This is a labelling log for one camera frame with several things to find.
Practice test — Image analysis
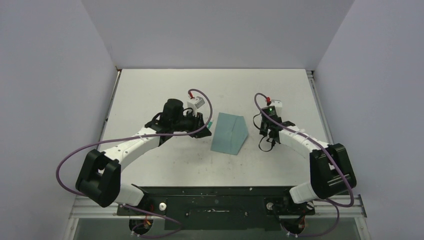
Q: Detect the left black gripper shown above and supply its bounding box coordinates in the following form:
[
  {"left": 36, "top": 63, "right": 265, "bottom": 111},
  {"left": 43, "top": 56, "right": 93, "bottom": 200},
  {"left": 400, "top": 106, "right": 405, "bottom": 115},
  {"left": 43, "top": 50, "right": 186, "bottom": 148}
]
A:
[{"left": 171, "top": 110, "right": 211, "bottom": 139}]

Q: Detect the green white glue stick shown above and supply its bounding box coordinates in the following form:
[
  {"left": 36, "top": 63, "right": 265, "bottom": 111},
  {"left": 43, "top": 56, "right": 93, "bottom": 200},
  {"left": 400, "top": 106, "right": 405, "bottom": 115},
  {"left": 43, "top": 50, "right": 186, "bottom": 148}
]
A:
[{"left": 206, "top": 121, "right": 213, "bottom": 130}]

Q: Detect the teal envelope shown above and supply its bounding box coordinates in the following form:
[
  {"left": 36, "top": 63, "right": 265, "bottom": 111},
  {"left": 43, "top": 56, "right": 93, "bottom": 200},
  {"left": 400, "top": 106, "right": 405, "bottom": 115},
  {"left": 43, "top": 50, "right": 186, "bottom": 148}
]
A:
[{"left": 210, "top": 112, "right": 249, "bottom": 156}]

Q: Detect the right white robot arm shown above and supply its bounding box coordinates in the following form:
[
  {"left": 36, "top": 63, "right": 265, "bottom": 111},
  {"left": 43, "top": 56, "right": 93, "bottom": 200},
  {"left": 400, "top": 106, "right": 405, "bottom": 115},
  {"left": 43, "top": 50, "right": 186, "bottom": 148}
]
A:
[{"left": 259, "top": 105, "right": 357, "bottom": 214}]

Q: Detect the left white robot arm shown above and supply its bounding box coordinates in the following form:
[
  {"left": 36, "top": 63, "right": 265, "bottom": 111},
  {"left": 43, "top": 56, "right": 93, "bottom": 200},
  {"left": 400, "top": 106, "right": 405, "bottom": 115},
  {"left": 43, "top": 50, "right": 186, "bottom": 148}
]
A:
[{"left": 75, "top": 96, "right": 212, "bottom": 216}]

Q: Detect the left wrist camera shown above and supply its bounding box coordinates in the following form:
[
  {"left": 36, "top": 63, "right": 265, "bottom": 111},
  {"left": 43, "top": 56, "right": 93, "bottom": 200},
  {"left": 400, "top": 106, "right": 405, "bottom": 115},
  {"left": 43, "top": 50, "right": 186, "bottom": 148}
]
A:
[{"left": 187, "top": 96, "right": 205, "bottom": 116}]

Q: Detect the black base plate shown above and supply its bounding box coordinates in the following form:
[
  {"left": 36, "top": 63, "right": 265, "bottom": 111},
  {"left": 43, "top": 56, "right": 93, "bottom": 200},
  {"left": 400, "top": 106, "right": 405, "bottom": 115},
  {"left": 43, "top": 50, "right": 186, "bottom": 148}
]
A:
[{"left": 136, "top": 186, "right": 315, "bottom": 231}]

